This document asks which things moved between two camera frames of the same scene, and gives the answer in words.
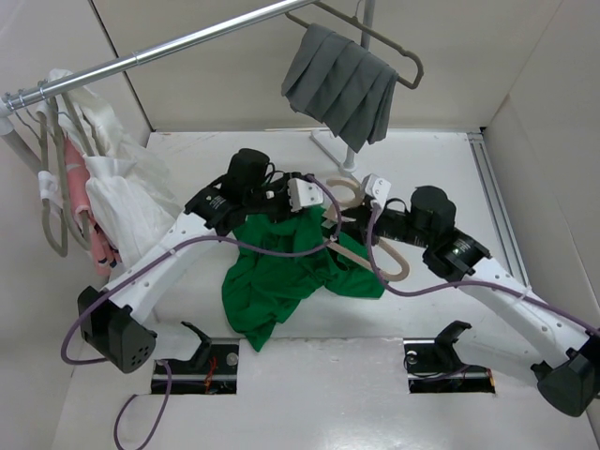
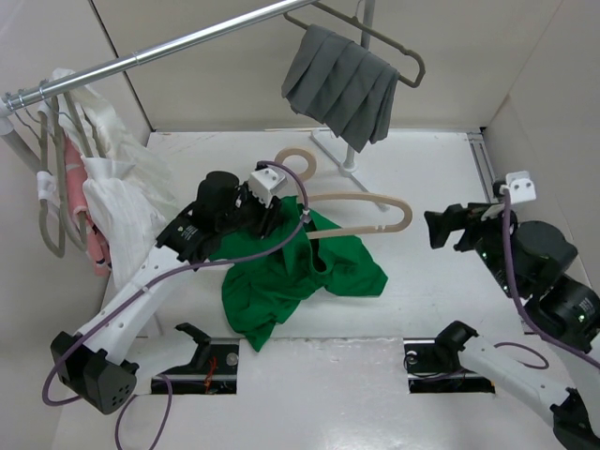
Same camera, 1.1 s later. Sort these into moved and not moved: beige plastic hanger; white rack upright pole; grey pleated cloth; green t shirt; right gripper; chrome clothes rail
Moved: beige plastic hanger; right gripper
Not moved: chrome clothes rail; grey pleated cloth; green t shirt; white rack upright pole
